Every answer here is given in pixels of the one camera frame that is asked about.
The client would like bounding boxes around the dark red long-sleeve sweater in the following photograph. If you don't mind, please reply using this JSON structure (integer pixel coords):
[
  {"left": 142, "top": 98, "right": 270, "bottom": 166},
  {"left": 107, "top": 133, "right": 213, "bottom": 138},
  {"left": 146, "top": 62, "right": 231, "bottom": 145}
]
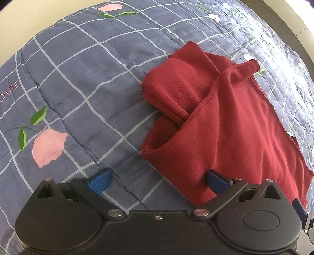
[{"left": 141, "top": 42, "right": 313, "bottom": 206}]

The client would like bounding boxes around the blue plaid floral quilt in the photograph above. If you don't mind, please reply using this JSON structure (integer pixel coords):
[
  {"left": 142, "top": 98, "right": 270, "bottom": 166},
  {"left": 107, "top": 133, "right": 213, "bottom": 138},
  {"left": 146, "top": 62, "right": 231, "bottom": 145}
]
[{"left": 1, "top": 1, "right": 313, "bottom": 254}]

